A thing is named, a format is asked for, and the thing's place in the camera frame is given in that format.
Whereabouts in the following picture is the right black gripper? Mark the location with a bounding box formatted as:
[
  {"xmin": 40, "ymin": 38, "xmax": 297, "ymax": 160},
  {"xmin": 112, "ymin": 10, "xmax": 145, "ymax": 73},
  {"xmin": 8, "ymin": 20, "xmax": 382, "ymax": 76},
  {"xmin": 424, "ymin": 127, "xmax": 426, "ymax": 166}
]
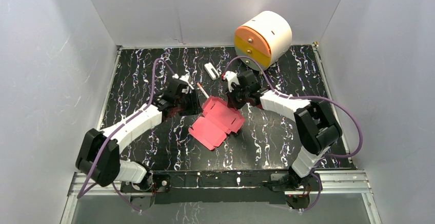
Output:
[{"xmin": 225, "ymin": 83, "xmax": 249, "ymax": 111}]

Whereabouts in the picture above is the pink paper box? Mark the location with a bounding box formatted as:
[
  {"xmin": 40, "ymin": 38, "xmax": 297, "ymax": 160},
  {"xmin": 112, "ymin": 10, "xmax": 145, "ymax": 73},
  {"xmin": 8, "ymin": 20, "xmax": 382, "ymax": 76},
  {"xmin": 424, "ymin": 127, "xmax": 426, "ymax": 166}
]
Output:
[{"xmin": 188, "ymin": 96, "xmax": 245, "ymax": 151}]

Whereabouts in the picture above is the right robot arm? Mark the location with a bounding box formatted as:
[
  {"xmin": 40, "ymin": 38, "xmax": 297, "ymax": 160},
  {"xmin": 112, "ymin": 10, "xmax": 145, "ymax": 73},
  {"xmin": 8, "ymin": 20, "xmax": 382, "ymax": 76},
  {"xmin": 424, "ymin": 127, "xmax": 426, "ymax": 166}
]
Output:
[{"xmin": 222, "ymin": 70, "xmax": 343, "ymax": 190}]

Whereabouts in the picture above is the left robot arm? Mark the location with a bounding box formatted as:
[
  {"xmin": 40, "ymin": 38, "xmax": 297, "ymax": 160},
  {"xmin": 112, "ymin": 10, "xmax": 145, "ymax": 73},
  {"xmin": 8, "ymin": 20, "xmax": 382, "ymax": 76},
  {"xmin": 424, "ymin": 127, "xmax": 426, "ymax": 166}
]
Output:
[{"xmin": 75, "ymin": 75, "xmax": 202, "ymax": 191}]

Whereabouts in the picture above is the orange capped white marker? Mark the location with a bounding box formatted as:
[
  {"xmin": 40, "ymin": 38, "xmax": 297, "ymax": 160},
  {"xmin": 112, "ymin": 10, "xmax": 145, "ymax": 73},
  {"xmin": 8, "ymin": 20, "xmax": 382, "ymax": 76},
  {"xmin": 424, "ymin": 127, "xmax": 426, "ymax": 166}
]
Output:
[{"xmin": 196, "ymin": 83, "xmax": 210, "ymax": 99}]

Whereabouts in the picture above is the white rectangular clip block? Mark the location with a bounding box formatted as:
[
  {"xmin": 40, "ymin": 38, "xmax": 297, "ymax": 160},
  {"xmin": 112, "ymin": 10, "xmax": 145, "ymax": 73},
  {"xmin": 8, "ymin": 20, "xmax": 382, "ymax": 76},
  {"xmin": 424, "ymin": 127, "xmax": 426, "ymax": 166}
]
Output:
[{"xmin": 204, "ymin": 63, "xmax": 220, "ymax": 80}]

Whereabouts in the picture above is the round white drawer cabinet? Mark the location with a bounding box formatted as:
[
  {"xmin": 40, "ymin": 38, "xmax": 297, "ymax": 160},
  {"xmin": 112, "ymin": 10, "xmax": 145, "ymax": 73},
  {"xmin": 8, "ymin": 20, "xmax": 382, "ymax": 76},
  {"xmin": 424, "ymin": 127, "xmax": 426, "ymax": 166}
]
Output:
[{"xmin": 234, "ymin": 11, "xmax": 292, "ymax": 71}]

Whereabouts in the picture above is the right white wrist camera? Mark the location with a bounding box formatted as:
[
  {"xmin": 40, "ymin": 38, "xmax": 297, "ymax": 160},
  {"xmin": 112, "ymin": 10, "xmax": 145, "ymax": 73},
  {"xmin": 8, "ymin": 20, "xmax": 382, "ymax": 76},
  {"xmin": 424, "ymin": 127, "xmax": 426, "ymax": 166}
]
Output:
[{"xmin": 222, "ymin": 71, "xmax": 240, "ymax": 92}]

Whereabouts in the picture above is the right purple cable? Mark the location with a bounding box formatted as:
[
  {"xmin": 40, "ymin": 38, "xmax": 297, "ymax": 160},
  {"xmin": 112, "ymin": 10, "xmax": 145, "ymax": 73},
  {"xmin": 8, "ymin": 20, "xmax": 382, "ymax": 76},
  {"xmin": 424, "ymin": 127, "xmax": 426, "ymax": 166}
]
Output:
[{"xmin": 222, "ymin": 55, "xmax": 364, "ymax": 213}]

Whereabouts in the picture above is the purple cable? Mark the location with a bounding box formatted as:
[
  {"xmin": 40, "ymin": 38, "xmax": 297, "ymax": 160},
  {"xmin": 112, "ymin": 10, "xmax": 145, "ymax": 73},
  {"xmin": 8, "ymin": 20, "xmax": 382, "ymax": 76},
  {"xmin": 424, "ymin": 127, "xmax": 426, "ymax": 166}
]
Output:
[
  {"xmin": 222, "ymin": 55, "xmax": 364, "ymax": 213},
  {"xmin": 76, "ymin": 58, "xmax": 177, "ymax": 213}
]

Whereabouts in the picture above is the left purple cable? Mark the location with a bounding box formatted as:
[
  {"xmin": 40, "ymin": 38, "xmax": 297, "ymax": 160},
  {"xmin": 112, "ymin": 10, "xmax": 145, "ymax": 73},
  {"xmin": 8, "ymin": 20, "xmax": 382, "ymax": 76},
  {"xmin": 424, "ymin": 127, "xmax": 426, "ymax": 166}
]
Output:
[{"xmin": 76, "ymin": 58, "xmax": 177, "ymax": 213}]

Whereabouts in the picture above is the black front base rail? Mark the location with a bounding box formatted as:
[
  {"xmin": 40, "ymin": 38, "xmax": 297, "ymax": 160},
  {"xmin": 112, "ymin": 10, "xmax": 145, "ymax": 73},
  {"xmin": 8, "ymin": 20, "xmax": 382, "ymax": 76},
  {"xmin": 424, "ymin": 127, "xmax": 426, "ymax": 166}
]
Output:
[{"xmin": 154, "ymin": 170, "xmax": 295, "ymax": 205}]

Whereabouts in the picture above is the aluminium frame rail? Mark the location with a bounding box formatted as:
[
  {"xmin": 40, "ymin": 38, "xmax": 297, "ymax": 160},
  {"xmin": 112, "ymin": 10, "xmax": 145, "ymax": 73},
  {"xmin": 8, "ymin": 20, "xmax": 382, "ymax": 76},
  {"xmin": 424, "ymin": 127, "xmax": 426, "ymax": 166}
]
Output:
[{"xmin": 59, "ymin": 171, "xmax": 383, "ymax": 224}]

